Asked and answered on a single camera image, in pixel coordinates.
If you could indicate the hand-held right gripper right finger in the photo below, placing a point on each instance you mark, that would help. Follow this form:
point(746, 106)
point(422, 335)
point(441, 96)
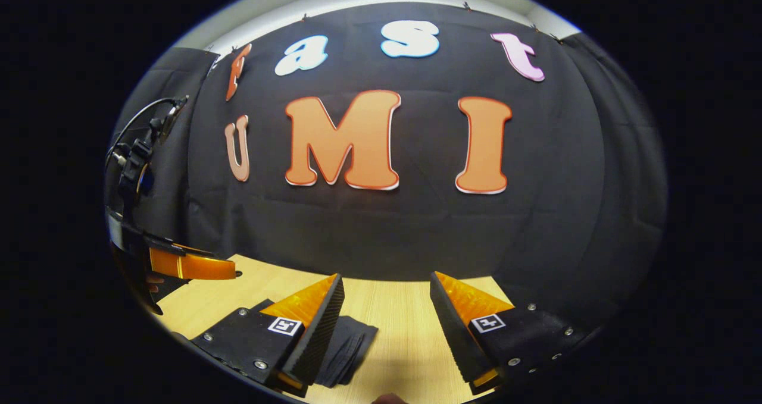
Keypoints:
point(455, 332)

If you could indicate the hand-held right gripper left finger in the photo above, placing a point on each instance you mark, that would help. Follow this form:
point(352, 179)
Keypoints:
point(318, 332)

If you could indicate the black backdrop cloth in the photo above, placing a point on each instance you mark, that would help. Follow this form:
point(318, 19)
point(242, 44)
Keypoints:
point(417, 225)

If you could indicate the dark grey jeans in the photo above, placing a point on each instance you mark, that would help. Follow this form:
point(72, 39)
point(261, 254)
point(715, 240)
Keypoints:
point(351, 344)

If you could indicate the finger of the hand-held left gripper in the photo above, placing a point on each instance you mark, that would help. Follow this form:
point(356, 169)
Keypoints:
point(190, 266)

